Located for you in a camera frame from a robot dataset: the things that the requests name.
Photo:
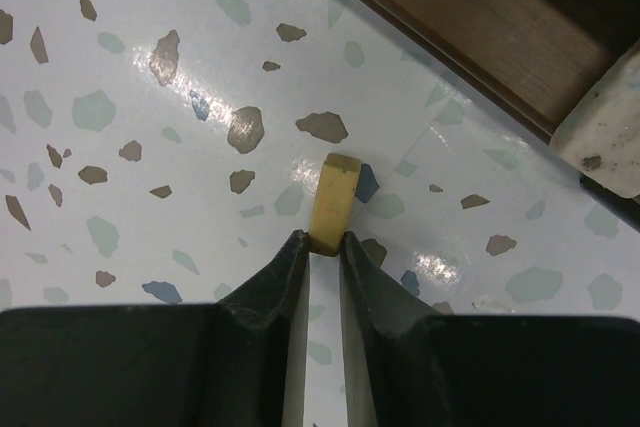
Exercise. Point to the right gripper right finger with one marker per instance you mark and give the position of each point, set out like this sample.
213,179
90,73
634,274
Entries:
407,364

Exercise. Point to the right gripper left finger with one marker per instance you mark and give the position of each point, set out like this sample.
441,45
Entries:
240,361

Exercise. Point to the small wooden block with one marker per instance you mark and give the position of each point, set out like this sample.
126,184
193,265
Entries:
333,202

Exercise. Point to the wooden clothespin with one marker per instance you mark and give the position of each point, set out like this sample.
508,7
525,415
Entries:
600,136

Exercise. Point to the brown wooden desk organizer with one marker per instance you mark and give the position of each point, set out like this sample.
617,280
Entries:
536,59

